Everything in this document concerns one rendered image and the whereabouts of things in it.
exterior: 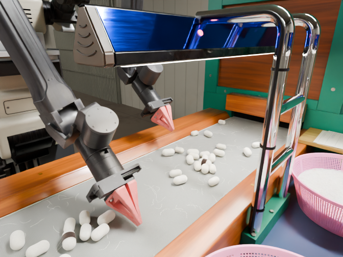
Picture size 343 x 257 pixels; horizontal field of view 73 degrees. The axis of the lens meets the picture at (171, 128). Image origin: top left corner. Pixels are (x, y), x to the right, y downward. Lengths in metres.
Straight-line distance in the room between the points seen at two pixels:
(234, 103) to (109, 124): 0.69
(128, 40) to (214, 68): 0.82
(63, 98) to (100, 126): 0.12
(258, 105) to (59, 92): 0.72
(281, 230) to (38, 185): 0.56
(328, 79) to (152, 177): 0.67
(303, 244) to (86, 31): 0.56
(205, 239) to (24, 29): 0.47
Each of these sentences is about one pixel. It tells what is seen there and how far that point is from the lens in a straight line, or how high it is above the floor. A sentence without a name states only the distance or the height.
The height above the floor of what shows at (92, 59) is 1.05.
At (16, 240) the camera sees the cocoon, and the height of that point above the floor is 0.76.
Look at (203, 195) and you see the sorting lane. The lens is 0.56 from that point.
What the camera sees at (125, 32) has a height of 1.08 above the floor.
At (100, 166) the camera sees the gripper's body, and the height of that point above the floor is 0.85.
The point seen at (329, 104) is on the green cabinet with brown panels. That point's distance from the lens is 0.96.
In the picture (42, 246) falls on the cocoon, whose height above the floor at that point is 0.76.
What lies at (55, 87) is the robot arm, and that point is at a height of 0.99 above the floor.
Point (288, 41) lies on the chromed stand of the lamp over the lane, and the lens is 0.39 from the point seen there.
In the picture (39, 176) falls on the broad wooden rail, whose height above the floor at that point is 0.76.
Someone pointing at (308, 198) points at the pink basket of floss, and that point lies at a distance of 0.63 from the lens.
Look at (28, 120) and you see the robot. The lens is 1.03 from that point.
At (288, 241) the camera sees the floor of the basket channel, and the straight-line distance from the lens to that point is 0.59.
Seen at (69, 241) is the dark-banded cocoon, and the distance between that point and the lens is 0.46.
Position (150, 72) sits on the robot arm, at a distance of 0.70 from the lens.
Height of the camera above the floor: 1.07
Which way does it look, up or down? 21 degrees down
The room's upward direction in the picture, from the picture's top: straight up
